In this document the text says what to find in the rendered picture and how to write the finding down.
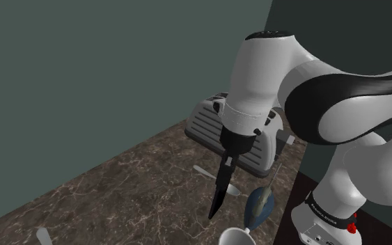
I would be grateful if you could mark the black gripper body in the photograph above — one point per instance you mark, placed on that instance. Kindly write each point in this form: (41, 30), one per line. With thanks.
(236, 142)

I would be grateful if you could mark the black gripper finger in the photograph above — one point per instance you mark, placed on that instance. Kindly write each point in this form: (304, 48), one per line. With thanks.
(222, 185)

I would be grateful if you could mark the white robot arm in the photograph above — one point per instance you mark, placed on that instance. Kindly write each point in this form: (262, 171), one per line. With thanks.
(260, 81)

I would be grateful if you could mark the silver spoon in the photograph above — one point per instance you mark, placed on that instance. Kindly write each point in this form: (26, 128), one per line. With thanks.
(233, 190)

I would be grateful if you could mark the silver toaster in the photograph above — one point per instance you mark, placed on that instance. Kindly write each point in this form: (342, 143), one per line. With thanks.
(204, 127)

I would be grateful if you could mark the white cup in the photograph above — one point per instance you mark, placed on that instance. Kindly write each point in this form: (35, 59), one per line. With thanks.
(234, 237)

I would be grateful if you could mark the dark robot stand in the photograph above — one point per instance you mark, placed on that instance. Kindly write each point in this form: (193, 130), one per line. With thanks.
(292, 200)

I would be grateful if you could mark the silver utensil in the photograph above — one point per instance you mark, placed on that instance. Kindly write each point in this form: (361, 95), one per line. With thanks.
(44, 237)

